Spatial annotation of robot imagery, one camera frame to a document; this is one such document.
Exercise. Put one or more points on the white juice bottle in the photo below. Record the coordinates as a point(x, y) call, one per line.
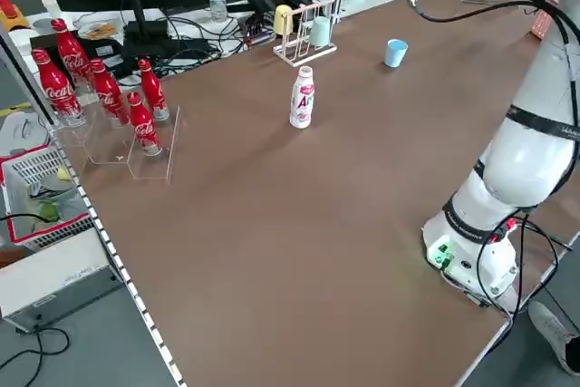
point(302, 103)

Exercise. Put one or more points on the blue ceramic cup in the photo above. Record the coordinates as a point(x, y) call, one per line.
point(394, 56)

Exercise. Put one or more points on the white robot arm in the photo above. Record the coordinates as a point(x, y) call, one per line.
point(534, 169)

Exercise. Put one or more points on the clear acrylic bottle shelf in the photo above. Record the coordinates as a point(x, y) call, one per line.
point(154, 169)

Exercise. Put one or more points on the pale green cup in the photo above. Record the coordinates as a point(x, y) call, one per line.
point(320, 32)

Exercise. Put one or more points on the yellow cup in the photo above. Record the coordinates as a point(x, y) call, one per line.
point(283, 20)

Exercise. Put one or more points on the red cola bottle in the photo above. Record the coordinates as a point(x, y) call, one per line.
point(70, 56)
point(109, 97)
point(56, 92)
point(144, 126)
point(151, 90)

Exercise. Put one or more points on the clear water bottle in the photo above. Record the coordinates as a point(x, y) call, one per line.
point(218, 8)

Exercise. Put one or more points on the white paper cup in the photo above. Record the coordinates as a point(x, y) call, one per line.
point(51, 6)

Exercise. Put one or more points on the grey metal box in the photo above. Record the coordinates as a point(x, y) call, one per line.
point(54, 278)

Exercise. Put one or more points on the red white plastic crate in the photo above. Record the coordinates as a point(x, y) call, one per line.
point(27, 233)

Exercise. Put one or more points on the pink plastic basket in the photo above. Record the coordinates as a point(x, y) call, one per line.
point(540, 25)

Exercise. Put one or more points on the person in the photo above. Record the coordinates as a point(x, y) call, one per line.
point(553, 332)

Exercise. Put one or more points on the yellow emergency stop button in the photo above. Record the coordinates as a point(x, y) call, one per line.
point(11, 15)

